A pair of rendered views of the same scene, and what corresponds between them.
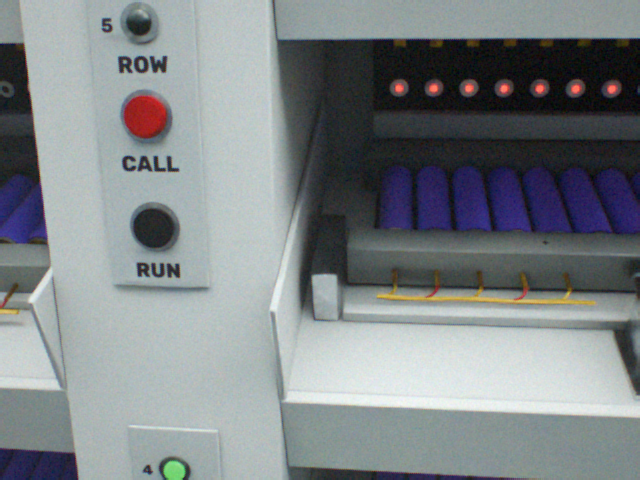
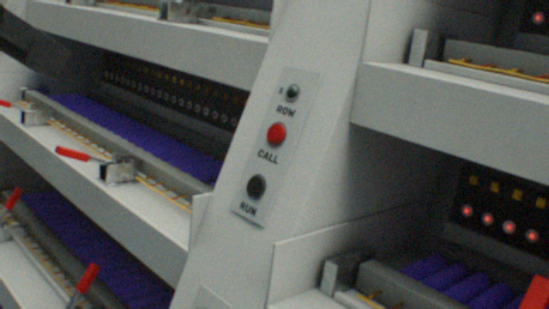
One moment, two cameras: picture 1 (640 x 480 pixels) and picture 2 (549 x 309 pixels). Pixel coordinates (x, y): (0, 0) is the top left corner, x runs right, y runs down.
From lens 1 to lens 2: 0.19 m
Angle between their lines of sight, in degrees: 39
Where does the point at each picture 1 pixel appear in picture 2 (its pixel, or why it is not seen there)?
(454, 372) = not seen: outside the picture
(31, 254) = not seen: hidden behind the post
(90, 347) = (208, 235)
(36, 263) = not seen: hidden behind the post
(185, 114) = (291, 138)
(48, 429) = (176, 273)
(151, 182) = (264, 165)
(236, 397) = (248, 293)
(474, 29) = (438, 144)
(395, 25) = (401, 130)
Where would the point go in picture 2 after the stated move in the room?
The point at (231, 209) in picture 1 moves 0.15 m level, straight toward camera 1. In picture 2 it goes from (289, 191) to (157, 163)
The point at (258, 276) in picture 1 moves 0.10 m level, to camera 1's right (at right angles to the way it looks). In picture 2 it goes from (285, 231) to (407, 292)
